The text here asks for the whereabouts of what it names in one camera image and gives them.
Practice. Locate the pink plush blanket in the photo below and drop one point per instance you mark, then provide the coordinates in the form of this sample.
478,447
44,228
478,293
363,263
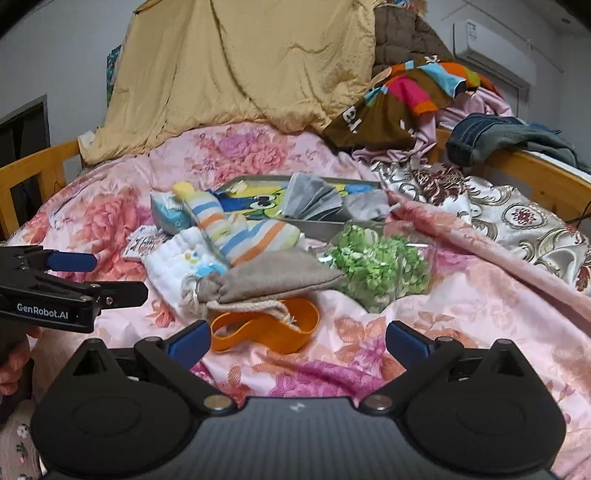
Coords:
508,314

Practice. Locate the cartoon printed cloth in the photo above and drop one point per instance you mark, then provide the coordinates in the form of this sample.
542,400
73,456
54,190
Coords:
258,203

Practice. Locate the light grey sock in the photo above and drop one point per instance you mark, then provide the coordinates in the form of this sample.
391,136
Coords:
369,205

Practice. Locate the striped sock with yellow pompom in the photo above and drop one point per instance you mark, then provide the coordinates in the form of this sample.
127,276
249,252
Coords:
207,212

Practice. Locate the small white cloth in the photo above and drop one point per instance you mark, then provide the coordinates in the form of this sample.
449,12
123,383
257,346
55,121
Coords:
87,145

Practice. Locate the person's left hand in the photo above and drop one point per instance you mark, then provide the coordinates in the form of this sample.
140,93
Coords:
14,371

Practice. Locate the brown colourful striped garment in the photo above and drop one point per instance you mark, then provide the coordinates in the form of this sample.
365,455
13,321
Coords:
383,115

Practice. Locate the blue white tissue packet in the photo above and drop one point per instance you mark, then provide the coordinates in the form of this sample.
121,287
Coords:
168,212

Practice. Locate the lilac satin cloth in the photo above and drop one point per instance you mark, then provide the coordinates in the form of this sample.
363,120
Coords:
480,104

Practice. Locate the small pink patterned packet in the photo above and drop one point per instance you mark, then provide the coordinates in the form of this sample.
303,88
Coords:
141,242

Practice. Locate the white gauze baby cloth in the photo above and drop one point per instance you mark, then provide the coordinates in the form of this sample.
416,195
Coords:
175,263

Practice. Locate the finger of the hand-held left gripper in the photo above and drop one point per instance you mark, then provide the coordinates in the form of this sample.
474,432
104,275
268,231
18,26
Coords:
122,294
71,262

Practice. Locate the grey storage box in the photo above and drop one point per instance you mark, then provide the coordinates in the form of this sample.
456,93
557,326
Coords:
323,228

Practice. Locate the clear bag of green flowers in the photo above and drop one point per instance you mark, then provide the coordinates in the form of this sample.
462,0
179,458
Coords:
378,267

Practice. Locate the teal patterned cloth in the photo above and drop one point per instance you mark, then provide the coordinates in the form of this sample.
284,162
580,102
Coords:
113,69

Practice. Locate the colourful printed cloth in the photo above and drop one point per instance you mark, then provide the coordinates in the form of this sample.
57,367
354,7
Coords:
406,4

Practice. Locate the dark cabinet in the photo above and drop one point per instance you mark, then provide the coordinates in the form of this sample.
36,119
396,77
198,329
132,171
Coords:
23,134

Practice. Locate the blue jeans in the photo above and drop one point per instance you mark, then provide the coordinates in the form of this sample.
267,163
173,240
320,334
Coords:
480,134

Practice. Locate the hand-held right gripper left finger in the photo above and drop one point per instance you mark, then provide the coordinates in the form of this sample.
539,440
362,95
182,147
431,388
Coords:
190,342

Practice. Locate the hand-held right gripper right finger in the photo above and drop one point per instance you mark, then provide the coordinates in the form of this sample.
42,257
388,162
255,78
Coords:
406,344

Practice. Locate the grey striped cloth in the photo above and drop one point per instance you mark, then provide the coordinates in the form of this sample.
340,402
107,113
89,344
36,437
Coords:
309,194

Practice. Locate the pink floral bedsheet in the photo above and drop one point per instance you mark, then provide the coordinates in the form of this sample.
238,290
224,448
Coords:
277,143

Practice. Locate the dark grey garment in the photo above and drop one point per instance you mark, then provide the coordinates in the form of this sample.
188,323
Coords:
549,141

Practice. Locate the wooden bed frame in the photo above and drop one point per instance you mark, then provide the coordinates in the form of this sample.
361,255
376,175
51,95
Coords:
531,170

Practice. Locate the white air conditioner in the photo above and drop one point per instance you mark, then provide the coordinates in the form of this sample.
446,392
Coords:
498,46

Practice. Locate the orange rubber band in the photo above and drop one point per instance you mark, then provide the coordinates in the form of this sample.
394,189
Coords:
258,339

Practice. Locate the tan blanket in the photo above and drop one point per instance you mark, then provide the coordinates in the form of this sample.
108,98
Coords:
231,69

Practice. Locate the ornate gold patterned cloth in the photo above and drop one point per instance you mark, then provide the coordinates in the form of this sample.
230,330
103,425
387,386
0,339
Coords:
508,217

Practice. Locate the brown quilted blanket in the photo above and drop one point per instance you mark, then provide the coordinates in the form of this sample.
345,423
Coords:
401,37

